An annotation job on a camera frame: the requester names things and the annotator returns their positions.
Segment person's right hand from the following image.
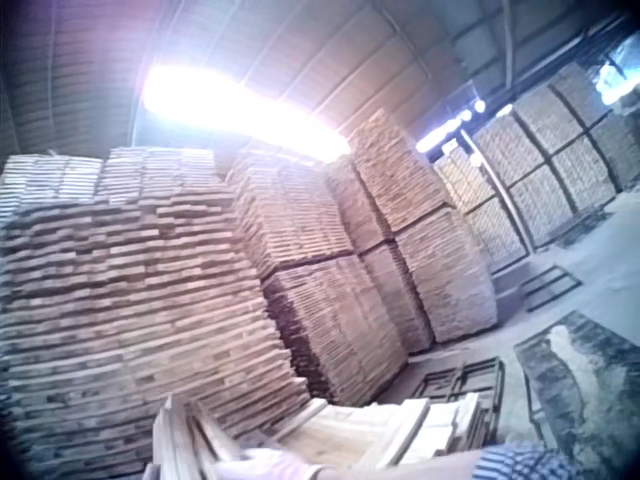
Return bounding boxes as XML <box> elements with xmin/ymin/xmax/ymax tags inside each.
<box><xmin>212</xmin><ymin>447</ymin><xmax>329</xmax><ymax>480</ymax></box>

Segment pile of loose pale boards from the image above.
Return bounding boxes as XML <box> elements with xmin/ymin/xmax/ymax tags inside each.
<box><xmin>143</xmin><ymin>390</ymin><xmax>497</xmax><ymax>480</ymax></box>

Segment tall stack of wooden boards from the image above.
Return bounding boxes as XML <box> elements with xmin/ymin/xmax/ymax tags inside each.
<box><xmin>227</xmin><ymin>142</ymin><xmax>412</xmax><ymax>407</ymax></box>

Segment large stack of wooden boards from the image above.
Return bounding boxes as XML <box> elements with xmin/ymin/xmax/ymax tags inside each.
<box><xmin>0</xmin><ymin>145</ymin><xmax>312</xmax><ymax>480</ymax></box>

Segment double stack of pale boards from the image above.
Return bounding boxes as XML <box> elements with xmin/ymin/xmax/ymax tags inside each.
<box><xmin>323</xmin><ymin>107</ymin><xmax>502</xmax><ymax>352</ymax></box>

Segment dark metal plate with sawdust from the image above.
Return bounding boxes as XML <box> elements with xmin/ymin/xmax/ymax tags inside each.
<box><xmin>513</xmin><ymin>309</ymin><xmax>640</xmax><ymax>454</ymax></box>

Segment racks of stacked wood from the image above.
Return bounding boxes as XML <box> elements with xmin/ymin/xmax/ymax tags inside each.
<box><xmin>433</xmin><ymin>58</ymin><xmax>640</xmax><ymax>274</ymax></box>

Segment dark metal pallet frame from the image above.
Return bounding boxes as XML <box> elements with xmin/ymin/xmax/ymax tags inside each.
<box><xmin>413</xmin><ymin>356</ymin><xmax>507</xmax><ymax>444</ymax></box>

